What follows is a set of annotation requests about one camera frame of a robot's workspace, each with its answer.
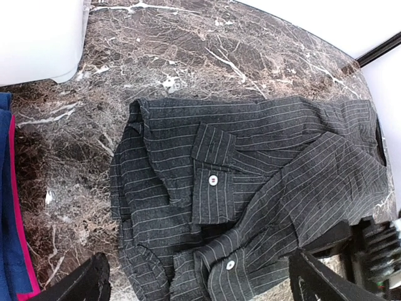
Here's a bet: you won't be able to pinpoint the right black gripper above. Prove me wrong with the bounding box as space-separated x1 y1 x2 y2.
341 217 400 298

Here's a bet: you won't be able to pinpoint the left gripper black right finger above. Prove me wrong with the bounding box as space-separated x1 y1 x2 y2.
289 249 382 301

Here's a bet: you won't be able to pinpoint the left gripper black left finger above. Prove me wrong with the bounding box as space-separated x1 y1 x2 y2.
31 252 111 301

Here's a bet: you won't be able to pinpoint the navy blue t-shirt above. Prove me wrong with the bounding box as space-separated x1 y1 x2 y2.
1 93 32 300

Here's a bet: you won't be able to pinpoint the black clothes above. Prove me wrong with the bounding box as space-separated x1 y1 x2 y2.
110 97 388 300

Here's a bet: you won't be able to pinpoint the folded red t-shirt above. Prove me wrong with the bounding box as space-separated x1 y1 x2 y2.
8 114 41 301

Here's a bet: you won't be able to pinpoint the white plastic bin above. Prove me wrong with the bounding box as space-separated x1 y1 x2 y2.
1 0 91 86

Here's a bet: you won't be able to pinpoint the right black frame post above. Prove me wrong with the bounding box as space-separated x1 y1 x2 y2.
357 32 401 68

